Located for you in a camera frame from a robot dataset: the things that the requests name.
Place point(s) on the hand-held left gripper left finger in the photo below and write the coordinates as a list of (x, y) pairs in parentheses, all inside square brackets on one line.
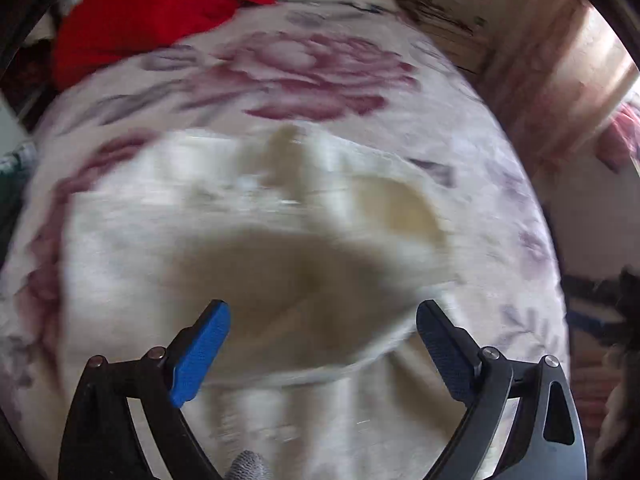
[(200, 355)]

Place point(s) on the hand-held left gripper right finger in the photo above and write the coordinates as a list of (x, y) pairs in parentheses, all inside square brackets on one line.
[(442, 350)]

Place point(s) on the cream white garment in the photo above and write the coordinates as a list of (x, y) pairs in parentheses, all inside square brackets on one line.
[(150, 210)]

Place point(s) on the person's left hand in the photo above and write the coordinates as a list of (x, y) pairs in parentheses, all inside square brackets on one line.
[(248, 467)]

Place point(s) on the black garment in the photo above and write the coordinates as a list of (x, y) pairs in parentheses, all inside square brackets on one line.
[(622, 320)]

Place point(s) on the pink red fleece garment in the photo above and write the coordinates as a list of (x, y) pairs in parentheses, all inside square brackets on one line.
[(625, 135)]

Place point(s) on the floral printed blanket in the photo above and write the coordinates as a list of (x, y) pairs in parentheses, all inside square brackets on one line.
[(310, 60)]

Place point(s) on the red quilt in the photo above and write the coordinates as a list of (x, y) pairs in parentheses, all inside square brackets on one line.
[(125, 20)]

